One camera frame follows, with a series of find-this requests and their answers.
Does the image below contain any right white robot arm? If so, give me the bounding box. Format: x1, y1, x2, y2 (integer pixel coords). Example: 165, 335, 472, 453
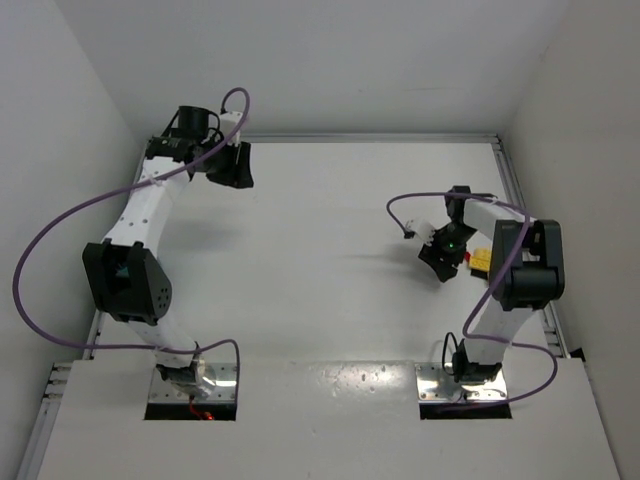
418, 186, 565, 384

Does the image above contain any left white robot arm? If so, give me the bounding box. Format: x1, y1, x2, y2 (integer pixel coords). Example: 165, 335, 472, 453
82, 106, 253, 398

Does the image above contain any black lego plate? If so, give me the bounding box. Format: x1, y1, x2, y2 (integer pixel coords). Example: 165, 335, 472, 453
471, 269, 488, 279

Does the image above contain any yellow lego brick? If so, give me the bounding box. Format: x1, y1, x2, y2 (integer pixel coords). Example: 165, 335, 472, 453
468, 248, 491, 273

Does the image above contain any teal divided round container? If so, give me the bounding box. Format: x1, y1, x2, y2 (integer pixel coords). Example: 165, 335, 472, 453
115, 266, 130, 280

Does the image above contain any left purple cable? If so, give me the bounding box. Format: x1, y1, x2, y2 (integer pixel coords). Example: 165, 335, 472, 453
11, 87, 252, 396

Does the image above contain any purple cable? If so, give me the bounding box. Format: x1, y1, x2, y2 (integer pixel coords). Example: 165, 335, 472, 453
385, 191, 560, 409
11, 87, 252, 396

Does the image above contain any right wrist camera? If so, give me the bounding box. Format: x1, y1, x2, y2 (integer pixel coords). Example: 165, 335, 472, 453
404, 218, 436, 245

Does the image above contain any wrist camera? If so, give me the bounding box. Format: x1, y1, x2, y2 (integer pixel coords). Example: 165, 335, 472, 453
219, 111, 243, 147
404, 218, 436, 245

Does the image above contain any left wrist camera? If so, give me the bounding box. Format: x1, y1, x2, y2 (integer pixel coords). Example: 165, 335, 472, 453
219, 111, 243, 147

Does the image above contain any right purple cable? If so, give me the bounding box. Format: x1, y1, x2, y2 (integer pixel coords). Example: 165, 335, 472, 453
385, 191, 560, 409

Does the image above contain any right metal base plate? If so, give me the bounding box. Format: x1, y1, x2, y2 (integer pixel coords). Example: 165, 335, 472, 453
415, 362, 508, 404

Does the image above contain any metal base plate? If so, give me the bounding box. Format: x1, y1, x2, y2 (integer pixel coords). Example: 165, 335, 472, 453
415, 362, 508, 404
148, 363, 237, 404

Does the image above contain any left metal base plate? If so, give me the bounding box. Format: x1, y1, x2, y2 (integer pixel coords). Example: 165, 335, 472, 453
148, 363, 237, 404

